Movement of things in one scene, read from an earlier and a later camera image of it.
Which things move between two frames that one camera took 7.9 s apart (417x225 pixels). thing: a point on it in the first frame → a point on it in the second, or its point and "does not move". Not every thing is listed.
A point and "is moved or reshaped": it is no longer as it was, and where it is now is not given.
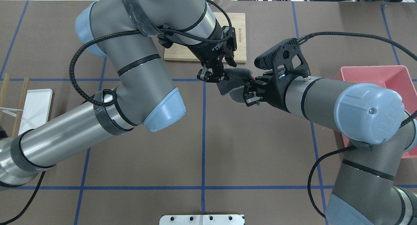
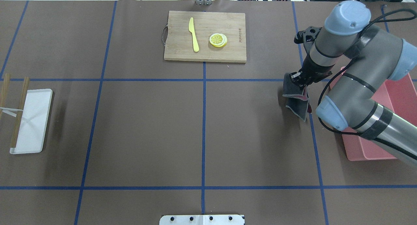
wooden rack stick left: (4, 91) does not move
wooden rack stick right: (17, 125) does not move
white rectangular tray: (36, 109) does not move
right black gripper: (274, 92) → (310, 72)
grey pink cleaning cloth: (238, 77) is moved or reshaped
